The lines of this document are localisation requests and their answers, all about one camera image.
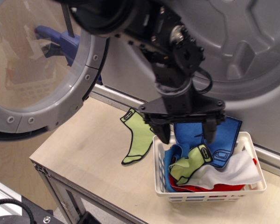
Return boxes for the white plastic laundry basket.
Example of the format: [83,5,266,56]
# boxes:
[153,132,267,203]

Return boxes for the blue felt cloth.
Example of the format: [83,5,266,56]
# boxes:
[163,144,189,193]

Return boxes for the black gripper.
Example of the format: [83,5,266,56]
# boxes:
[138,85,225,144]

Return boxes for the blue clamp behind door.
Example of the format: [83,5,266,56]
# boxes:
[35,26,80,66]

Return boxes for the red felt garment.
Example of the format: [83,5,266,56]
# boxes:
[169,158,257,192]

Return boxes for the green felt sock on table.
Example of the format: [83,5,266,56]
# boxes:
[120,108,155,166]

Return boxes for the blue felt pants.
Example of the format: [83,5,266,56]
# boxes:
[174,117,242,168]

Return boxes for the white felt cloth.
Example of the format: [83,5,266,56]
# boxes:
[186,150,262,190]

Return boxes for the green felt sock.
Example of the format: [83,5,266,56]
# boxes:
[120,108,155,166]
[168,144,213,185]

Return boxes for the aluminium table frame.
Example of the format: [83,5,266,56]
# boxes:
[30,158,145,224]

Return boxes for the black cable bottom left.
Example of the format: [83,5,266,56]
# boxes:
[0,199,35,224]

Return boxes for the black robot base bottom left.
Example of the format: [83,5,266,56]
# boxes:
[0,197,62,224]

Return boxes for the grey round machine door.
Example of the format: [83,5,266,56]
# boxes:
[0,0,109,142]

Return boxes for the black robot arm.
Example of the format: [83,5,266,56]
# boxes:
[62,0,225,143]

